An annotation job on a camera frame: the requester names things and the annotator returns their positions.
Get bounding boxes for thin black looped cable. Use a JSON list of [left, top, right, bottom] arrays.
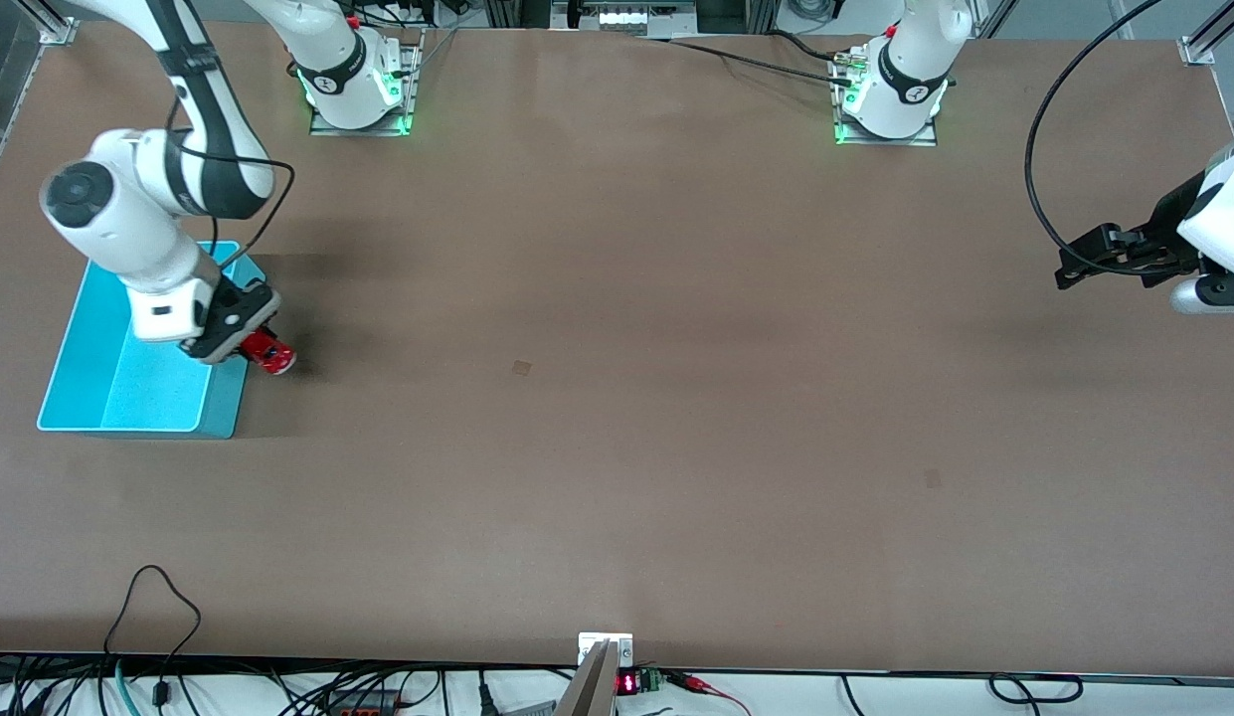
[[102, 564, 203, 708]]

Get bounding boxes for red beetle toy car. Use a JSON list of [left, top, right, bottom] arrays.
[[240, 329, 298, 378]]

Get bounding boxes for aluminium frame profile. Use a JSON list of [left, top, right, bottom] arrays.
[[1177, 0, 1234, 69], [10, 0, 82, 47]]

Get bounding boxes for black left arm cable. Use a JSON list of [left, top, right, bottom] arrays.
[[1023, 0, 1204, 278]]

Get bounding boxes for black block with orange levers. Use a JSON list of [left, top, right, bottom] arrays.
[[322, 686, 401, 716]]

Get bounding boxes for blue plastic box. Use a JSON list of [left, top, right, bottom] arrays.
[[36, 240, 269, 440]]

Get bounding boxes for black flat looped cable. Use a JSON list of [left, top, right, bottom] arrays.
[[988, 672, 1085, 704]]

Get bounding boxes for lit equipment panel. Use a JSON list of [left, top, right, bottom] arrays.
[[552, 0, 699, 35]]

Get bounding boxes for red clip lead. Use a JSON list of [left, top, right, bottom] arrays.
[[661, 670, 754, 716]]

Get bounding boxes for long black table cable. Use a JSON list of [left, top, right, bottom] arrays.
[[664, 37, 858, 88]]

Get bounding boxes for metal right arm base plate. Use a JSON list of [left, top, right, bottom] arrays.
[[308, 28, 421, 137]]

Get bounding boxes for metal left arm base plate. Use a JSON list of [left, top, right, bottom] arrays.
[[832, 45, 940, 148]]

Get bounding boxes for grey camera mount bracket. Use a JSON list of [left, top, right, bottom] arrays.
[[555, 632, 635, 716]]

